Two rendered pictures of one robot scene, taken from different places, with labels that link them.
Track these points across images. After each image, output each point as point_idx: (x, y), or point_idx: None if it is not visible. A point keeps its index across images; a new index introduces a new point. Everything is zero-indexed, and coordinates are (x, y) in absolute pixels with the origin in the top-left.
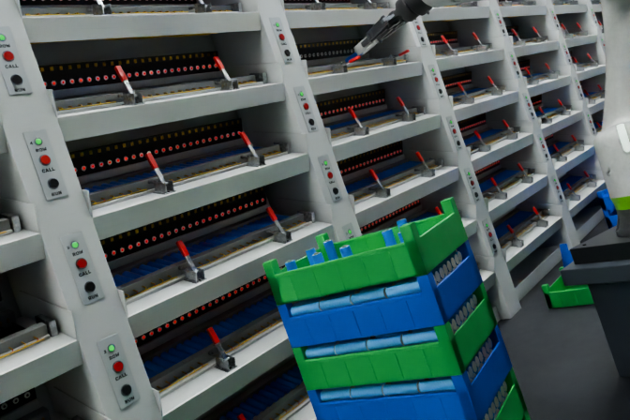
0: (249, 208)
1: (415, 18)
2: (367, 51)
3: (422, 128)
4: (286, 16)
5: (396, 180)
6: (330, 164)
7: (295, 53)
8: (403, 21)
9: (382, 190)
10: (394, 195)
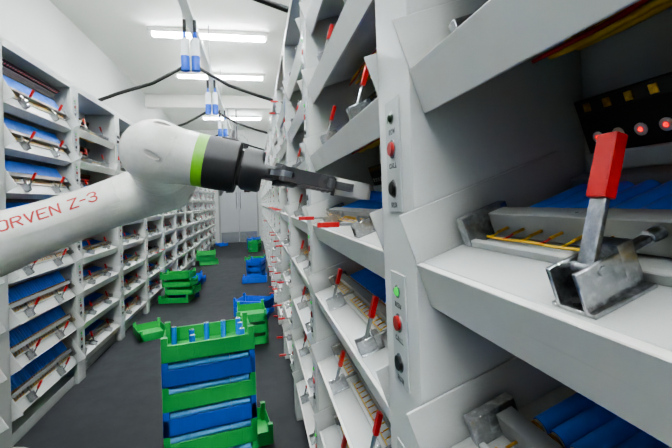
0: None
1: (247, 190)
2: (357, 197)
3: (368, 383)
4: (311, 160)
5: (377, 409)
6: (312, 306)
7: (310, 198)
8: (272, 183)
9: (333, 380)
10: (332, 398)
